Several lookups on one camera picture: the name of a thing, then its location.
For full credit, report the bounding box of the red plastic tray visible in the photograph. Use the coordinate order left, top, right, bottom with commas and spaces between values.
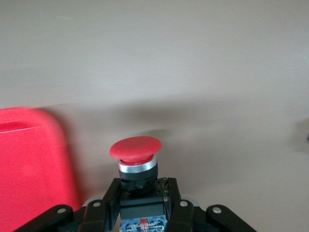
0, 106, 82, 232

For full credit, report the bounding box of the red push button switch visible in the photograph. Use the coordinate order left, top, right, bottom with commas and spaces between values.
109, 136, 175, 232

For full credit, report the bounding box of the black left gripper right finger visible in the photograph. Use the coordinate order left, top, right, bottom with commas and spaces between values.
166, 177, 258, 232

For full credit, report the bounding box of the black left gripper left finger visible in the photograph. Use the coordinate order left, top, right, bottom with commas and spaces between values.
13, 178, 122, 232

